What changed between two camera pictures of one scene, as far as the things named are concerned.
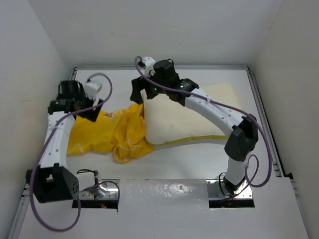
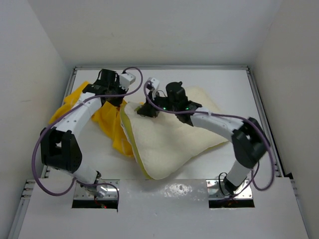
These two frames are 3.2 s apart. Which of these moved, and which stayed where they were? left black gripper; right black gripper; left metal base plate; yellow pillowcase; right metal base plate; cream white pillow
Moved: yellow pillowcase; left black gripper; right black gripper; cream white pillow
Stayed: left metal base plate; right metal base plate
